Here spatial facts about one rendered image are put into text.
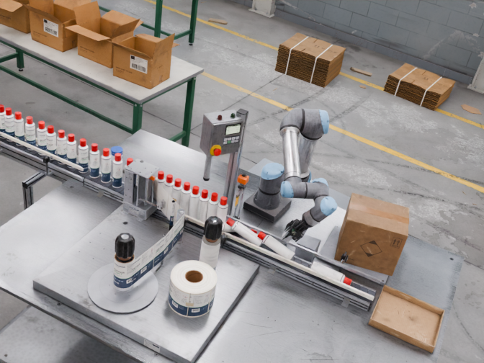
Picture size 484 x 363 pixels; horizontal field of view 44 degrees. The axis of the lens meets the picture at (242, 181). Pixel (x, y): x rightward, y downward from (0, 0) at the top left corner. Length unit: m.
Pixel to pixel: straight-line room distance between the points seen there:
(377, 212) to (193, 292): 1.05
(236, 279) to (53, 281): 0.82
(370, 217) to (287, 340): 0.75
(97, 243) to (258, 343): 0.90
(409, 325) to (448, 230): 2.28
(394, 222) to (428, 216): 2.20
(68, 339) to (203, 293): 1.09
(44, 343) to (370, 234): 1.78
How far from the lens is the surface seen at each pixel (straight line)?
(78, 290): 2.71
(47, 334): 3.43
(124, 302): 2.64
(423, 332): 2.94
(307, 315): 2.80
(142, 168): 2.97
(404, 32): 8.06
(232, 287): 2.77
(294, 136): 2.83
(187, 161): 3.62
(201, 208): 2.99
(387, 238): 2.97
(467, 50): 7.91
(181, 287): 2.53
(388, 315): 2.93
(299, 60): 6.86
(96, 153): 3.25
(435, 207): 5.34
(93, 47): 4.84
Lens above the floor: 2.83
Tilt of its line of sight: 35 degrees down
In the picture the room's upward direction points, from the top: 10 degrees clockwise
